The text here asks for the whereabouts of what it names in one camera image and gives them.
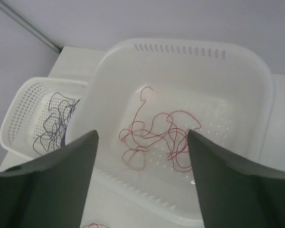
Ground white plastic tub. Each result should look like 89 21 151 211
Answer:
65 38 275 228

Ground left aluminium frame post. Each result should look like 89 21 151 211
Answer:
0 0 63 54

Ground purple wire bundle in basket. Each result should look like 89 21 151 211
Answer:
32 92 81 156

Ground red wire in tub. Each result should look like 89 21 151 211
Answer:
122 146 149 171

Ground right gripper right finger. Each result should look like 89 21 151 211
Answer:
187 130 285 228

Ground white perforated basket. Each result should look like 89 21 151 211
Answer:
0 77 87 160

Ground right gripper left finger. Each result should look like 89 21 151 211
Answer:
0 130 99 228

